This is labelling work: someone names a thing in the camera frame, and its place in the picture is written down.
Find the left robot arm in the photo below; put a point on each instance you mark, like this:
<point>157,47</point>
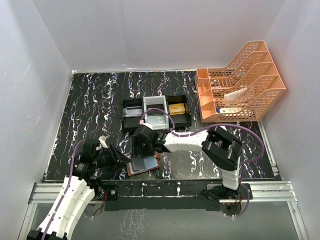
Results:
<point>79,187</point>

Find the orange mesh file organizer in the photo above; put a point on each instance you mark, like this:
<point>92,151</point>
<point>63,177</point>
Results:
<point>252,68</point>

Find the white plastic bin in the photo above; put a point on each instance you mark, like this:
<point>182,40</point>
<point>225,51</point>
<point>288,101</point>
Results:
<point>157,119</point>

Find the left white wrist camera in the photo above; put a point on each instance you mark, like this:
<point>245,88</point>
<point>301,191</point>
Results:
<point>102,143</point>

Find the gold credit card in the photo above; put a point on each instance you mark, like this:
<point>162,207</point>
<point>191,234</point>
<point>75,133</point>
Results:
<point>177,109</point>

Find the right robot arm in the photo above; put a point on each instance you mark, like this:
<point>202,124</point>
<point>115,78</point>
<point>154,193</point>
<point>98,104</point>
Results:
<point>220,146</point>

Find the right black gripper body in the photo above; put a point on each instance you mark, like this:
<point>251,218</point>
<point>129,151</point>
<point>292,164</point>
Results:
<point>139,152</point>

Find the white blue item in organizer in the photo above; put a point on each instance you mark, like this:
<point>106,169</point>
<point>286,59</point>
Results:
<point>228,110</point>

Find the black credit card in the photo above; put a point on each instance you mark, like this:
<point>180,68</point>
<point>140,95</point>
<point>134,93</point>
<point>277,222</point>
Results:
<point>155,109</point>

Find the white paper in organizer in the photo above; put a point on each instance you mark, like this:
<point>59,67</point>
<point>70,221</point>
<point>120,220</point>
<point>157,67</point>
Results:
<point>233,95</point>

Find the brown leather card holder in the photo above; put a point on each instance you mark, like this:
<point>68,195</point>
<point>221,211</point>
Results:
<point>139,165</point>

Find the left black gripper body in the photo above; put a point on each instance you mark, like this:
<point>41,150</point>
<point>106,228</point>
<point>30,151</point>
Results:
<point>115,157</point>

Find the black plastic bin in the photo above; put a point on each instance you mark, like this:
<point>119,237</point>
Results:
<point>129,125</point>

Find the black bin with gold card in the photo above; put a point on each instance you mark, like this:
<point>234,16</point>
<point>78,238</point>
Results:
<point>180,121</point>

